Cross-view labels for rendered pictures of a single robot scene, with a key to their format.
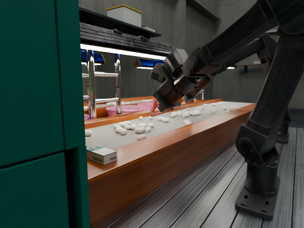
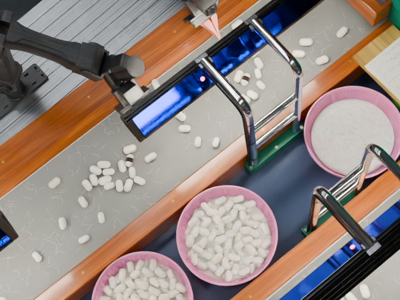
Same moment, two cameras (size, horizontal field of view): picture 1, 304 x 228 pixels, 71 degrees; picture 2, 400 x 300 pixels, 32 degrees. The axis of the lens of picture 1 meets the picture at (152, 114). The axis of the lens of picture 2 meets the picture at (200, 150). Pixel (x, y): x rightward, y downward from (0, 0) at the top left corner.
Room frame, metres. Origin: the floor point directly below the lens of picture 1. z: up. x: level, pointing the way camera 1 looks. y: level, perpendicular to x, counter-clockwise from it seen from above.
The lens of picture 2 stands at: (1.61, 0.36, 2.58)
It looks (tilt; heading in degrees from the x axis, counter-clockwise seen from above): 70 degrees down; 212
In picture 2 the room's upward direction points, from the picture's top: 19 degrees counter-clockwise
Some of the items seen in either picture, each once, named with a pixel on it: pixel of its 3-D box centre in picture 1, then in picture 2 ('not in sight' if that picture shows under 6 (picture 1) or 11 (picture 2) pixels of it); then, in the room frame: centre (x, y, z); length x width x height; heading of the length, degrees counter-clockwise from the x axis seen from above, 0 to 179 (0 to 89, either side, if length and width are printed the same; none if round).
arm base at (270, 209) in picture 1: (261, 177); not in sight; (0.46, -0.25, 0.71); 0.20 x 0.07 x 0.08; 145
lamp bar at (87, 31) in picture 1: (129, 44); (231, 46); (0.88, 0.09, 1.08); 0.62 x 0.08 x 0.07; 142
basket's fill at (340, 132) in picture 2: not in sight; (352, 138); (0.92, 0.42, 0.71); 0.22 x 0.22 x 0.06
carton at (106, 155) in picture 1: (101, 154); not in sight; (0.43, 0.11, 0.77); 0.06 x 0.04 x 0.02; 52
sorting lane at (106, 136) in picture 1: (192, 116); (105, 181); (1.19, -0.23, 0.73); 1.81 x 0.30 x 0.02; 142
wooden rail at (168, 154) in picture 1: (228, 131); (69, 134); (1.06, -0.39, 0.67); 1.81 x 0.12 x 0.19; 142
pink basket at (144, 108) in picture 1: (128, 115); (227, 237); (1.27, 0.14, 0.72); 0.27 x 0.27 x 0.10
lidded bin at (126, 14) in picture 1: (124, 19); not in sight; (3.52, 0.43, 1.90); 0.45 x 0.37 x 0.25; 145
